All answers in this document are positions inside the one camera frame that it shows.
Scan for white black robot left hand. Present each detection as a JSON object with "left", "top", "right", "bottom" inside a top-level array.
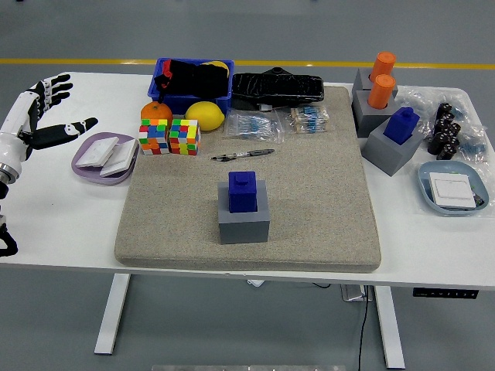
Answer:
[{"left": 0, "top": 73, "right": 99, "bottom": 172}]

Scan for blue square seal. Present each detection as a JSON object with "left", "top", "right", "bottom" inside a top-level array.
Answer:
[
  {"left": 382, "top": 106, "right": 421, "bottom": 146},
  {"left": 227, "top": 170, "right": 258, "bottom": 213}
]

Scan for grey square seal holder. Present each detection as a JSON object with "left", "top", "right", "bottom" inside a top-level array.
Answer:
[
  {"left": 217, "top": 179, "right": 271, "bottom": 244},
  {"left": 360, "top": 115, "right": 425, "bottom": 178}
]

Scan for grey round seal holder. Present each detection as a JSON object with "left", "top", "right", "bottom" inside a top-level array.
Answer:
[
  {"left": 350, "top": 90, "right": 399, "bottom": 139},
  {"left": 351, "top": 68, "right": 399, "bottom": 100}
]

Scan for orange round seal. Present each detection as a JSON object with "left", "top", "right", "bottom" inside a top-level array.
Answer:
[
  {"left": 367, "top": 73, "right": 397, "bottom": 110},
  {"left": 369, "top": 51, "right": 397, "bottom": 83}
]

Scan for purple tray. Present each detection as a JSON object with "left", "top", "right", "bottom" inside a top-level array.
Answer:
[{"left": 70, "top": 131, "right": 140, "bottom": 187}]

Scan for colourful puzzle cube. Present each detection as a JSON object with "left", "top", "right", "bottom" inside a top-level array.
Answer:
[
  {"left": 138, "top": 118, "right": 170, "bottom": 156},
  {"left": 168, "top": 118, "right": 202, "bottom": 156}
]

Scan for orange fruit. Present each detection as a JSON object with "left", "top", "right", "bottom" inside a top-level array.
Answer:
[{"left": 140, "top": 100, "right": 174, "bottom": 124}]

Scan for blue plastic bin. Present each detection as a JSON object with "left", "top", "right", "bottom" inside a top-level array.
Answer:
[{"left": 147, "top": 57, "right": 236, "bottom": 115}]

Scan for black cloth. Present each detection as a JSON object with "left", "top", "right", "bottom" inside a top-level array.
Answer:
[{"left": 153, "top": 59, "right": 230, "bottom": 97}]

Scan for yellow lemon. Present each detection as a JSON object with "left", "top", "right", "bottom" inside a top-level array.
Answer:
[{"left": 184, "top": 101, "right": 226, "bottom": 131}]

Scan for white table leg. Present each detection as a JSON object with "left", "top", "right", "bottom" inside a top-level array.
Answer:
[
  {"left": 373, "top": 285, "right": 406, "bottom": 369},
  {"left": 94, "top": 273, "right": 131, "bottom": 356}
]

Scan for clear bag of blue resistors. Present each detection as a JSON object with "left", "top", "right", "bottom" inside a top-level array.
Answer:
[
  {"left": 277, "top": 104, "right": 332, "bottom": 135},
  {"left": 223, "top": 108, "right": 286, "bottom": 145}
]

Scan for black pen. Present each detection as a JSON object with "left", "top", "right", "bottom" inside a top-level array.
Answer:
[{"left": 210, "top": 148, "right": 276, "bottom": 162}]

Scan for black wrapped keyboard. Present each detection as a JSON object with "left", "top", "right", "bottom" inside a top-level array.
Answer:
[{"left": 231, "top": 66, "right": 325, "bottom": 111}]

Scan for grey-brown mat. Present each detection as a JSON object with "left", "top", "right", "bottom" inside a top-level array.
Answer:
[{"left": 114, "top": 85, "right": 382, "bottom": 274}]

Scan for grey box under table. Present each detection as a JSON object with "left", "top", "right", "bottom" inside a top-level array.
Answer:
[{"left": 340, "top": 284, "right": 374, "bottom": 302}]

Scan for clear plastic parts bag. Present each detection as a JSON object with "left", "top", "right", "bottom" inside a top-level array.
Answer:
[
  {"left": 396, "top": 85, "right": 465, "bottom": 132},
  {"left": 456, "top": 125, "right": 489, "bottom": 163}
]

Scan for light blue tray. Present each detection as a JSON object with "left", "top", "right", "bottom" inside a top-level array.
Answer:
[{"left": 418, "top": 160, "right": 489, "bottom": 216}]

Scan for black table control panel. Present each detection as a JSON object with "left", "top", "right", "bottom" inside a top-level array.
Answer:
[{"left": 411, "top": 288, "right": 479, "bottom": 300}]

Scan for white switch panel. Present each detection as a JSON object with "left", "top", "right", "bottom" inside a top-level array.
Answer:
[
  {"left": 428, "top": 172, "right": 477, "bottom": 209},
  {"left": 99, "top": 138, "right": 139, "bottom": 179},
  {"left": 75, "top": 136, "right": 120, "bottom": 168}
]

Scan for black power cable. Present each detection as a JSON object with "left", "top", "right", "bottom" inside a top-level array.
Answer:
[{"left": 357, "top": 285, "right": 372, "bottom": 371}]

